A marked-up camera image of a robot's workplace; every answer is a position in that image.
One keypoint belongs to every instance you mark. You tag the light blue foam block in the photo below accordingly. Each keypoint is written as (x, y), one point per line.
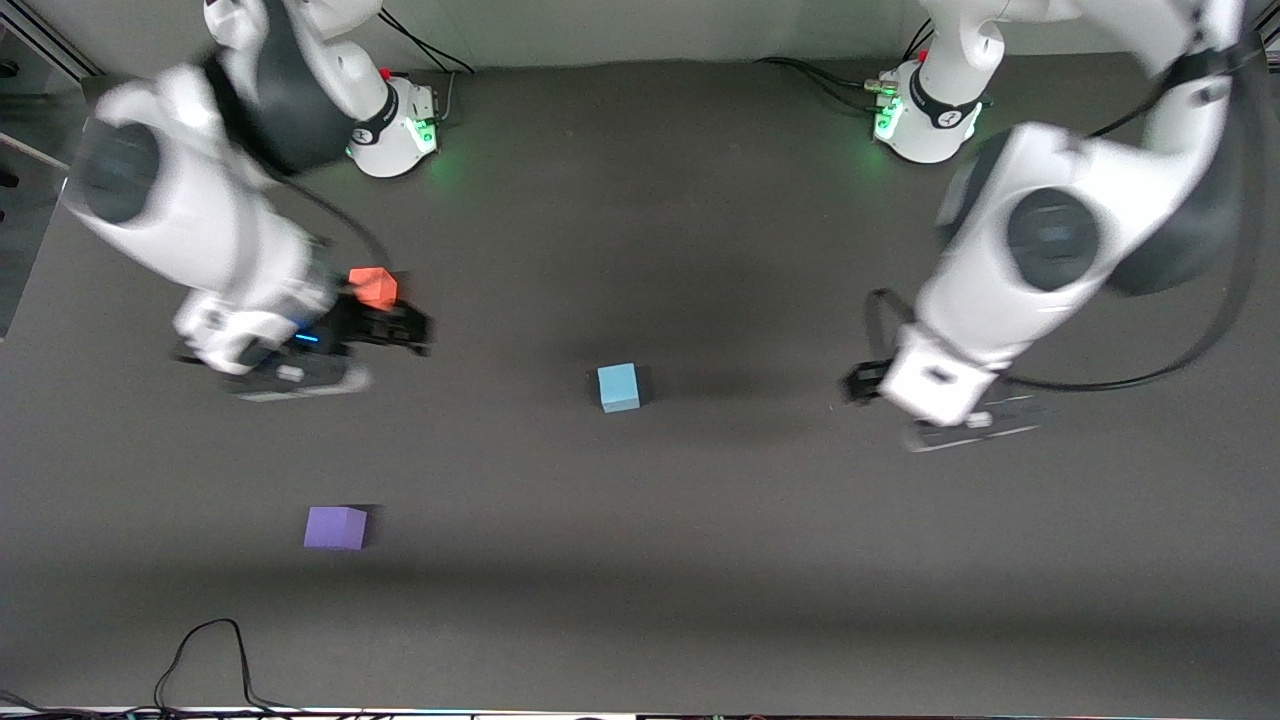
(618, 388)

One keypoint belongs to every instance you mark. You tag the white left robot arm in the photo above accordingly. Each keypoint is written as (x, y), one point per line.
(1050, 240)

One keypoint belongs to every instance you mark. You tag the orange foam block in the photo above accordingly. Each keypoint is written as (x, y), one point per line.
(375, 285)

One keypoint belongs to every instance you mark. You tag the aluminium frame rail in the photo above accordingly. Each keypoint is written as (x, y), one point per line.
(50, 45)

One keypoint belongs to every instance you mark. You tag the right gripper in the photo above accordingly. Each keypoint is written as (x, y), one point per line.
(366, 324)

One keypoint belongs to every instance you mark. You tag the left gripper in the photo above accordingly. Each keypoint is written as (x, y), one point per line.
(862, 381)

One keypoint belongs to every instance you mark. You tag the purple foam block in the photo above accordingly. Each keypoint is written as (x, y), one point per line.
(335, 528)

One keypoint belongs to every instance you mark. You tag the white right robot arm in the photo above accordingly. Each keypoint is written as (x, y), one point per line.
(200, 200)

